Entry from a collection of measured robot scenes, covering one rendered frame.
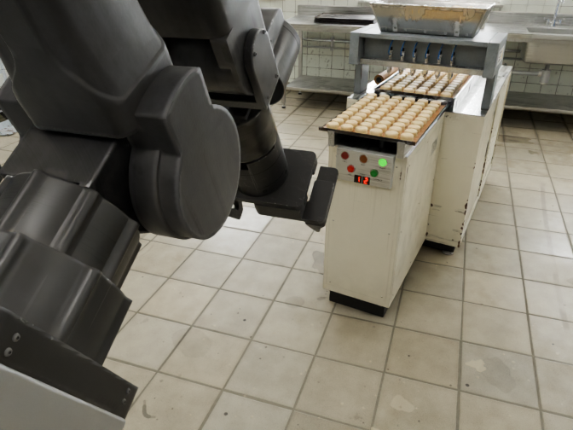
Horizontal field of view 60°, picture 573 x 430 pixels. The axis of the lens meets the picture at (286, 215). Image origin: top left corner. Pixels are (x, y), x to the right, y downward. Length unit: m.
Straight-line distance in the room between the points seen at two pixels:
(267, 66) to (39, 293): 0.23
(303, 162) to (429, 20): 2.20
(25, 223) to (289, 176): 0.30
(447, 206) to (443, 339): 0.77
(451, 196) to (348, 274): 0.78
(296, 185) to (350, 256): 1.84
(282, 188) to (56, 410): 0.31
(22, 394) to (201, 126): 0.15
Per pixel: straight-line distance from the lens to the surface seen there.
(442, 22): 2.64
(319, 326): 2.39
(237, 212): 0.58
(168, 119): 0.24
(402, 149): 1.97
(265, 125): 0.41
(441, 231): 2.91
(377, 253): 2.24
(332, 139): 2.06
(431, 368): 2.27
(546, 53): 5.26
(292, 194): 0.47
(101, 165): 0.25
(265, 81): 0.38
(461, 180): 2.76
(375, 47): 2.77
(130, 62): 0.25
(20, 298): 0.22
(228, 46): 0.33
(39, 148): 0.28
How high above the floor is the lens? 1.57
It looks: 29 degrees down
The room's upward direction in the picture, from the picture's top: straight up
